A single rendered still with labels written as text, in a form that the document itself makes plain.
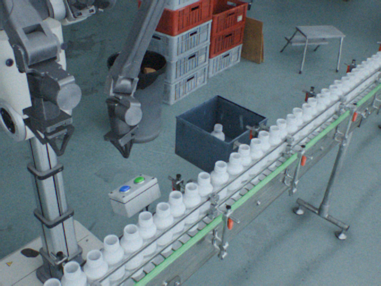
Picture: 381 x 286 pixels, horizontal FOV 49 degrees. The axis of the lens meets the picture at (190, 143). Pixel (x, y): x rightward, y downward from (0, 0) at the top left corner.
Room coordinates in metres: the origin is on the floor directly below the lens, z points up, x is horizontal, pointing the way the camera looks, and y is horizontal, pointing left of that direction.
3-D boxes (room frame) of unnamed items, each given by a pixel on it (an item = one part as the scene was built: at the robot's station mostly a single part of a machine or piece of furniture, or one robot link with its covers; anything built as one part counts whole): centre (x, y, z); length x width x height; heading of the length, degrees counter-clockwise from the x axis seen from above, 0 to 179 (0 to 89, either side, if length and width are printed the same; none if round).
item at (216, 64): (4.34, -0.16, 0.11); 0.61 x 0.41 x 0.22; 143
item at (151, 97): (2.92, 0.44, 0.32); 0.45 x 0.45 x 0.64
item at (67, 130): (0.77, 0.31, 1.44); 0.07 x 0.07 x 0.09; 50
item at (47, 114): (0.79, 0.32, 1.51); 0.10 x 0.07 x 0.07; 50
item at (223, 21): (4.34, -0.17, 0.55); 0.61 x 0.41 x 0.22; 143
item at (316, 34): (4.59, -1.30, 0.21); 0.61 x 0.47 x 0.41; 13
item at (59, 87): (0.76, 0.29, 1.60); 0.12 x 0.09 x 0.12; 51
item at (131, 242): (0.76, 0.14, 1.08); 0.06 x 0.06 x 0.17
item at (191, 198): (0.94, -0.01, 1.08); 0.06 x 0.06 x 0.17
